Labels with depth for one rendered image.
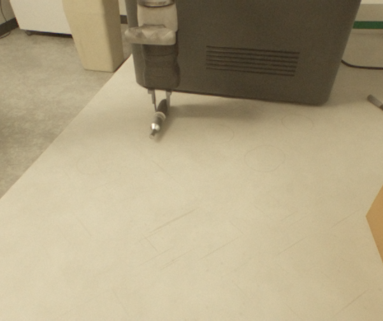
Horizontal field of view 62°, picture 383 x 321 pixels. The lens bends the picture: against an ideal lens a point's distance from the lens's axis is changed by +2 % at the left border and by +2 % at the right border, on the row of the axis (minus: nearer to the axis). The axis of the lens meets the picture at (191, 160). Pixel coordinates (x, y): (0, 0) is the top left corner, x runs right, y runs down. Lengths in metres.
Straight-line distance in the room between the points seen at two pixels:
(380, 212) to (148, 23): 0.49
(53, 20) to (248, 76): 3.24
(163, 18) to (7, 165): 1.76
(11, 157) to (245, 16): 1.85
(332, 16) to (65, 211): 0.60
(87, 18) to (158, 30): 2.31
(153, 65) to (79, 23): 2.31
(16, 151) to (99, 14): 1.24
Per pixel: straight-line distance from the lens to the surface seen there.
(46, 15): 3.88
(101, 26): 2.88
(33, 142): 2.36
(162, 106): 0.72
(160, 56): 0.65
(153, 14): 0.63
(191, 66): 0.78
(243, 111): 0.75
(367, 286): 0.50
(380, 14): 1.29
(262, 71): 0.76
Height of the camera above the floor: 1.30
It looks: 42 degrees down
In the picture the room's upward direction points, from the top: 1 degrees counter-clockwise
